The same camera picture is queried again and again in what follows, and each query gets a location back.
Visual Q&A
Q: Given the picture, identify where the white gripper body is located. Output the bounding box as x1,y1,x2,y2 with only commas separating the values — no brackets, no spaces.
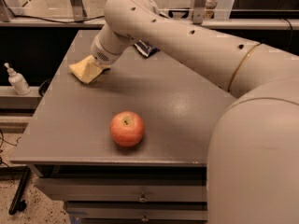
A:
91,24,137,64

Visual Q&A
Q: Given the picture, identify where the yellow sponge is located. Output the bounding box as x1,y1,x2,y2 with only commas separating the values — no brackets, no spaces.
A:
68,55,110,84

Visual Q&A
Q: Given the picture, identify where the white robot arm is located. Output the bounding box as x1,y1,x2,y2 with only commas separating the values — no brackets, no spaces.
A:
92,0,299,224

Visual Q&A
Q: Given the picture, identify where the red apple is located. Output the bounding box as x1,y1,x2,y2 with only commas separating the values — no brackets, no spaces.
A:
109,111,145,147

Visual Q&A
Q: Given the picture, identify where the blue chip bag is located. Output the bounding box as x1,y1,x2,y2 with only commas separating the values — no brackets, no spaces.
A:
135,40,159,58

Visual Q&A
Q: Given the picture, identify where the white pump bottle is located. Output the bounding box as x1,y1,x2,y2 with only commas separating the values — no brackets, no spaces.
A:
4,63,31,95

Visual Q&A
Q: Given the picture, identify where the grey drawer cabinet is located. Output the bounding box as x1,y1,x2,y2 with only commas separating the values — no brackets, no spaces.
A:
12,31,233,224

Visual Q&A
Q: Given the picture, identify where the black stand leg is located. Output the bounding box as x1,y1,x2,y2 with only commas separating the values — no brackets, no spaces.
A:
8,166,31,216

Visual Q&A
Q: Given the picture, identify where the metal frame post left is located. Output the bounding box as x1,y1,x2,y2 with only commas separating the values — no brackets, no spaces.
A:
70,0,87,22

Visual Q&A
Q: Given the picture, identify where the metal frame post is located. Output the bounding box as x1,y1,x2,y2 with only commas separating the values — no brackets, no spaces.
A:
191,0,206,24
70,0,87,22

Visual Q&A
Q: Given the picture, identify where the black cable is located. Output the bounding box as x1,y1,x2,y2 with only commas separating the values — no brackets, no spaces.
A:
8,14,106,24

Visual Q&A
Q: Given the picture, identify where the metal frame post right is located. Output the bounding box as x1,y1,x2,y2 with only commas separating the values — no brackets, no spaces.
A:
191,0,206,24

